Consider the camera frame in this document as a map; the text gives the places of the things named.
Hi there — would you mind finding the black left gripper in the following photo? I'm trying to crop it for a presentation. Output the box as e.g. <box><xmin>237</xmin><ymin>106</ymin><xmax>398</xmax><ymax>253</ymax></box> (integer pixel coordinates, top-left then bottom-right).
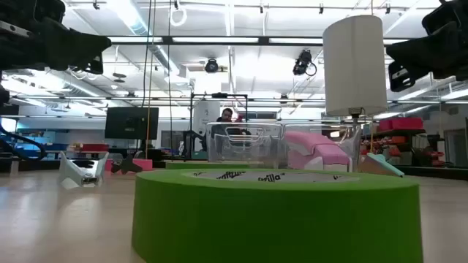
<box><xmin>0</xmin><ymin>0</ymin><xmax>113</xmax><ymax>75</ymax></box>

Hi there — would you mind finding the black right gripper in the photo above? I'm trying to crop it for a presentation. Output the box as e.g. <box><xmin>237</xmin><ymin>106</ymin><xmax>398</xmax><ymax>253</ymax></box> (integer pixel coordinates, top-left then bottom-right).
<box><xmin>385</xmin><ymin>25</ymin><xmax>468</xmax><ymax>92</ymax></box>

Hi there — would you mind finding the teal staple remover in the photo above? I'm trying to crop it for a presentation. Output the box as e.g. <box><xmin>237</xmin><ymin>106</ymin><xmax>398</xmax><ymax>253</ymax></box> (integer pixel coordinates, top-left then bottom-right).
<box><xmin>366</xmin><ymin>152</ymin><xmax>406</xmax><ymax>179</ymax></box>

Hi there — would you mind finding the pink cloth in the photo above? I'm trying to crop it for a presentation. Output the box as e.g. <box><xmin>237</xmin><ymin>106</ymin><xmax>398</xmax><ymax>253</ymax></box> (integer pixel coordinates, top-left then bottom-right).
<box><xmin>284</xmin><ymin>130</ymin><xmax>352</xmax><ymax>172</ymax></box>

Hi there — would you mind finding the black staple remover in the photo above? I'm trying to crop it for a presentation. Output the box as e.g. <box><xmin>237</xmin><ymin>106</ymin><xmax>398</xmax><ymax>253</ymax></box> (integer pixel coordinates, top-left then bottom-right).
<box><xmin>110</xmin><ymin>153</ymin><xmax>144</xmax><ymax>175</ymax></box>

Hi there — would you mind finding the green tape roll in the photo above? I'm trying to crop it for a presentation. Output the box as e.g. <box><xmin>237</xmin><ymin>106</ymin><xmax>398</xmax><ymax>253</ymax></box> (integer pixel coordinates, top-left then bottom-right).
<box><xmin>130</xmin><ymin>168</ymin><xmax>425</xmax><ymax>263</ymax></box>

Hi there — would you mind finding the white paper towel roll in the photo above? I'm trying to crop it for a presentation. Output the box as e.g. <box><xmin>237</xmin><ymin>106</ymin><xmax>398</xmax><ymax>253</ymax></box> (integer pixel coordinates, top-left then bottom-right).
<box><xmin>322</xmin><ymin>14</ymin><xmax>388</xmax><ymax>175</ymax></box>

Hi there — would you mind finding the red storage bin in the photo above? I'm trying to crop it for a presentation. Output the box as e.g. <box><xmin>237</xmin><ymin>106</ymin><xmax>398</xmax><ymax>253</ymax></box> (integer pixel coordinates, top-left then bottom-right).
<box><xmin>378</xmin><ymin>116</ymin><xmax>425</xmax><ymax>132</ymax></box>

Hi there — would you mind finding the black storage shelf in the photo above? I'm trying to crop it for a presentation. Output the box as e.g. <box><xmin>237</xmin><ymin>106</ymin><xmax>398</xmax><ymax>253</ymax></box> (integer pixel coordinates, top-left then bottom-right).
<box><xmin>360</xmin><ymin>127</ymin><xmax>445</xmax><ymax>169</ymax></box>

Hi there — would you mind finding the black monitor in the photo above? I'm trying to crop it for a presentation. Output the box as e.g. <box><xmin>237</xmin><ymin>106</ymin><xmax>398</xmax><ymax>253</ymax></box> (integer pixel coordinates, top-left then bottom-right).
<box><xmin>105</xmin><ymin>106</ymin><xmax>160</xmax><ymax>140</ymax></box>

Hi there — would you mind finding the red box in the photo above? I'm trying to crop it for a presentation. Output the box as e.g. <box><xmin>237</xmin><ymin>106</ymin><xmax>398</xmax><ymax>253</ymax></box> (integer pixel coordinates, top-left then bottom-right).
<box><xmin>80</xmin><ymin>142</ymin><xmax>110</xmax><ymax>153</ymax></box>

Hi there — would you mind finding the clear plastic bin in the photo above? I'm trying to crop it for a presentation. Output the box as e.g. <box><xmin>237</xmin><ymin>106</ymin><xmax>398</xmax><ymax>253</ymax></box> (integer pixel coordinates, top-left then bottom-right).
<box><xmin>205</xmin><ymin>121</ymin><xmax>285</xmax><ymax>169</ymax></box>
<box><xmin>283</xmin><ymin>122</ymin><xmax>363</xmax><ymax>173</ymax></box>

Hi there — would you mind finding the person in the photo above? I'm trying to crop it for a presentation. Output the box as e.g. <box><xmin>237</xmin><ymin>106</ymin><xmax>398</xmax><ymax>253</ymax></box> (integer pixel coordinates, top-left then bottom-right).
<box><xmin>210</xmin><ymin>107</ymin><xmax>253</xmax><ymax>154</ymax></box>

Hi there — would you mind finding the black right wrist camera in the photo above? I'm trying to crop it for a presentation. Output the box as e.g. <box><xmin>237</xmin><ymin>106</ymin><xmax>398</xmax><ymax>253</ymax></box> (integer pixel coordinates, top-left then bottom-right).
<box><xmin>422</xmin><ymin>0</ymin><xmax>468</xmax><ymax>36</ymax></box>

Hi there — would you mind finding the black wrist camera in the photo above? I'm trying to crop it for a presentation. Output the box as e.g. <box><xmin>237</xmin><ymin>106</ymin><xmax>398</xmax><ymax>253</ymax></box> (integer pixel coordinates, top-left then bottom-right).
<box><xmin>34</xmin><ymin>0</ymin><xmax>67</xmax><ymax>23</ymax></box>
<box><xmin>422</xmin><ymin>0</ymin><xmax>468</xmax><ymax>36</ymax></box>

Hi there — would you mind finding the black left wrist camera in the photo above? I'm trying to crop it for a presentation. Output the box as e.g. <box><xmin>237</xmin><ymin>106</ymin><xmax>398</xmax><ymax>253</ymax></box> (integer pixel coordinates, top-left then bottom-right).
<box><xmin>34</xmin><ymin>0</ymin><xmax>67</xmax><ymax>23</ymax></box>

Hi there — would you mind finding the black hanging cable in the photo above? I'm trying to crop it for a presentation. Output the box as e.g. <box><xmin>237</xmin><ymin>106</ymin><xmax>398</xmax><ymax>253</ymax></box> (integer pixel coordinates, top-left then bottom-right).
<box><xmin>141</xmin><ymin>0</ymin><xmax>153</xmax><ymax>107</ymax></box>
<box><xmin>167</xmin><ymin>0</ymin><xmax>174</xmax><ymax>161</ymax></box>

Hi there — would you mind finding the white hanging ring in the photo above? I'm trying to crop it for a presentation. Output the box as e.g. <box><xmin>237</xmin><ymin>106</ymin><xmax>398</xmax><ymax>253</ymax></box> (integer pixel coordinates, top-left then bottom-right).
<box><xmin>169</xmin><ymin>6</ymin><xmax>188</xmax><ymax>28</ymax></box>

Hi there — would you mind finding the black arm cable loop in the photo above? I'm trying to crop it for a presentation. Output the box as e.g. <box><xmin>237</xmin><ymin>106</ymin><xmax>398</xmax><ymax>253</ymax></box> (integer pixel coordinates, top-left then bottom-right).
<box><xmin>0</xmin><ymin>123</ymin><xmax>48</xmax><ymax>161</ymax></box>

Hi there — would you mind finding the black aluminium rig frame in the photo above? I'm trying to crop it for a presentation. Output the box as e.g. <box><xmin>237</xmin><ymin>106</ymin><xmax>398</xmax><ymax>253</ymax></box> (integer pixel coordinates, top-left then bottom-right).
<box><xmin>105</xmin><ymin>35</ymin><xmax>414</xmax><ymax>47</ymax></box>

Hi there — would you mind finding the black metal frame stand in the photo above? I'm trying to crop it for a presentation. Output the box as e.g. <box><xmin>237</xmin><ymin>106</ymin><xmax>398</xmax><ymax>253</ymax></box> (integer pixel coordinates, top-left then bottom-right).
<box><xmin>189</xmin><ymin>92</ymin><xmax>249</xmax><ymax>161</ymax></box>

